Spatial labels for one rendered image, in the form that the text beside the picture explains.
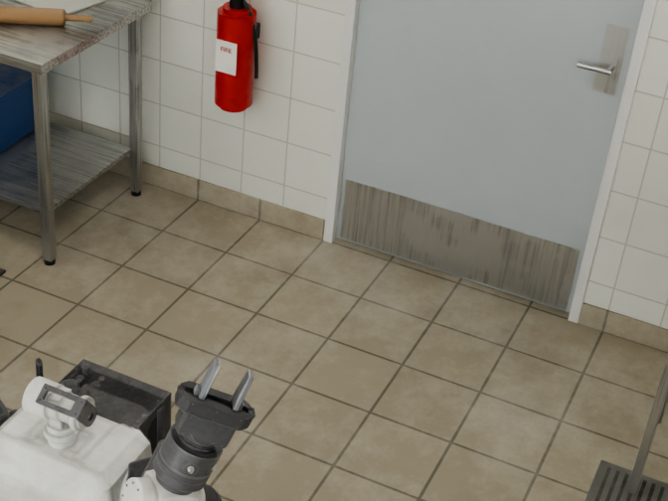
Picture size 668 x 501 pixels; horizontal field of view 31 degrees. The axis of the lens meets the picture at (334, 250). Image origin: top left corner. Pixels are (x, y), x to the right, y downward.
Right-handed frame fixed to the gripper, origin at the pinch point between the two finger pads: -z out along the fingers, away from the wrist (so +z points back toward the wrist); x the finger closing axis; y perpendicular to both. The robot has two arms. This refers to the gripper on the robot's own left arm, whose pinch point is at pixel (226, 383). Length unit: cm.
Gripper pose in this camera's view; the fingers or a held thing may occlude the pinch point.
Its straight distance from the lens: 180.7
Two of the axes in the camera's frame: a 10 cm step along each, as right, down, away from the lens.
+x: -8.9, -3.5, -3.0
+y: -1.3, -4.5, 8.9
